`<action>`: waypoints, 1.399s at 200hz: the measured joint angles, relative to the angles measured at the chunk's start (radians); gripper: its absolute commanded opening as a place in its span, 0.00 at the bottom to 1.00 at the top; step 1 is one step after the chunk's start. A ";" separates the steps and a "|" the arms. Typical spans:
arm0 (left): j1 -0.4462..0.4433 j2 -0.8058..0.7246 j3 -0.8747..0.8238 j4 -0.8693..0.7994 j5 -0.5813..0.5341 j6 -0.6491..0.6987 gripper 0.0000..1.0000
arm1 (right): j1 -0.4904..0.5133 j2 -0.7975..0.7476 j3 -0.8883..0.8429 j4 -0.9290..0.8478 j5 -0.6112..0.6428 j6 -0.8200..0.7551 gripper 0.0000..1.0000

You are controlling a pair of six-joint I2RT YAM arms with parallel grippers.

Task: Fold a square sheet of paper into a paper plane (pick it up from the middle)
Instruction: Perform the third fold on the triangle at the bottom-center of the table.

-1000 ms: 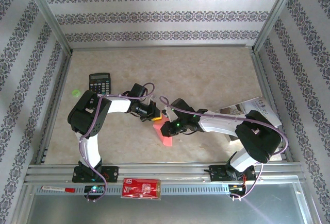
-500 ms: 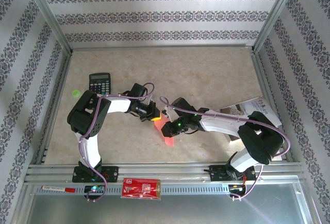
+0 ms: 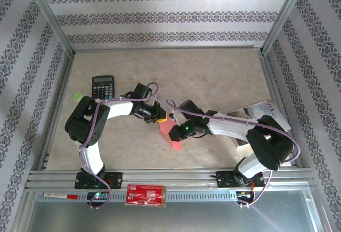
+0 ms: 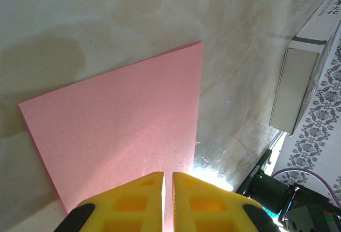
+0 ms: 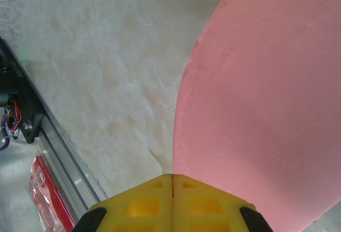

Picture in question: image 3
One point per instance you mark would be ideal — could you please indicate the pink square paper sheet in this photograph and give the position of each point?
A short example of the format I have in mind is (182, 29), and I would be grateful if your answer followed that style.
(165, 130)

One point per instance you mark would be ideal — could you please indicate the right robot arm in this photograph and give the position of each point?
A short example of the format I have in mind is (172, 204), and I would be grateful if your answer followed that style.
(269, 146)

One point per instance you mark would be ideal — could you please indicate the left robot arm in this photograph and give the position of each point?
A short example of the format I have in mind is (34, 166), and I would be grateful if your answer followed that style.
(85, 122)

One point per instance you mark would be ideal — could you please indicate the steel sheet panel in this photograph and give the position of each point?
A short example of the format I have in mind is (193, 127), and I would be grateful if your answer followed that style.
(173, 218)

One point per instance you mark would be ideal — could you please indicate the black calculator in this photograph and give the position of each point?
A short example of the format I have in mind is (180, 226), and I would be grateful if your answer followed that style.
(102, 82)

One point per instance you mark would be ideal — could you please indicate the red snack packet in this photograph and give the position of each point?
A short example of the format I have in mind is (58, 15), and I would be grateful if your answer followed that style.
(144, 195)

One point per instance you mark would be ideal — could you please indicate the white printed booklet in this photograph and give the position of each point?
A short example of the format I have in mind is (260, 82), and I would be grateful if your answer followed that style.
(269, 109)

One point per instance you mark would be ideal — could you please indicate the small circuit board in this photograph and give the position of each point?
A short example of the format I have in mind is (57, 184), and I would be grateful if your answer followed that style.
(243, 194)
(102, 196)

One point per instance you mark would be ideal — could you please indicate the red white marker pen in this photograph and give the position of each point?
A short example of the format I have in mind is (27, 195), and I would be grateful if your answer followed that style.
(60, 195)

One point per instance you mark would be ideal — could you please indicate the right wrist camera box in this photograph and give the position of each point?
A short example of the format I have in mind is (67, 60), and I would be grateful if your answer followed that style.
(190, 108)

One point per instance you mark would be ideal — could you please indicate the wide aluminium mounting rail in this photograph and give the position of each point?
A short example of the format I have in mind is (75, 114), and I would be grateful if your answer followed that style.
(173, 174)

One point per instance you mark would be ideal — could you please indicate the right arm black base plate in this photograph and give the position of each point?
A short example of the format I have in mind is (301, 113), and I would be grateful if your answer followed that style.
(225, 180)

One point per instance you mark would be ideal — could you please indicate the aluminium table edge rail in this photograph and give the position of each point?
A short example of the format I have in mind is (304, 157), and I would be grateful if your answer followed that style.
(272, 82)
(165, 48)
(62, 82)

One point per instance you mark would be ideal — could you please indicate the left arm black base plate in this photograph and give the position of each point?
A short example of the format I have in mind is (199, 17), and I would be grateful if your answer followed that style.
(115, 180)

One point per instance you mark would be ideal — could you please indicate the aluminium frame post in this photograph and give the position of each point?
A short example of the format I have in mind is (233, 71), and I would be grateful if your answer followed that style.
(49, 13)
(283, 13)

